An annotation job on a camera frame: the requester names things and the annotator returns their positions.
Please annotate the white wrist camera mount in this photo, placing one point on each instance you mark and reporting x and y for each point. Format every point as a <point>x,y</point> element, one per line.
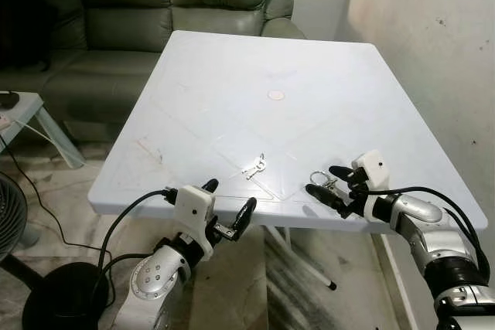
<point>193,206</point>
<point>373,166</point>

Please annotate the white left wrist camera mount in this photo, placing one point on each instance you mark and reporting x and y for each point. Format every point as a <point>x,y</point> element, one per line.
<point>193,206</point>

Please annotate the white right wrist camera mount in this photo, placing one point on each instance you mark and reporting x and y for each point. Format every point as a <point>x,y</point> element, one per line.
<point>373,166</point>

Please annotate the small pale side table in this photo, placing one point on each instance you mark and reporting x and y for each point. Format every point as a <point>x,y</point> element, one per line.
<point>23,106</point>

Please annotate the white plastic table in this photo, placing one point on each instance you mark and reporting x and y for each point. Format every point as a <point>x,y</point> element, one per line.
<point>232,113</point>

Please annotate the small black object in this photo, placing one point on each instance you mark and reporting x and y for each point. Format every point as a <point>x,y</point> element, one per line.
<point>8,100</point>

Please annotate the small silver keys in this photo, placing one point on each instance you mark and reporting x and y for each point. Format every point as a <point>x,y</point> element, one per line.
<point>254,166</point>

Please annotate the grey-green leather sofa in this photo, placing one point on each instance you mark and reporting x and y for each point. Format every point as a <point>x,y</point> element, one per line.
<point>124,28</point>

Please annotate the round table centre cap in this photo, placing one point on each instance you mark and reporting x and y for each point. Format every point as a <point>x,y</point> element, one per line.
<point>276,96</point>

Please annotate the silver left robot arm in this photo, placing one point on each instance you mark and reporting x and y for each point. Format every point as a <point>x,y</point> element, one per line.
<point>155,280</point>

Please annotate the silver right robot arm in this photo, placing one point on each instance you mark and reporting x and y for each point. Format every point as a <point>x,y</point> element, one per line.
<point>433,245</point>

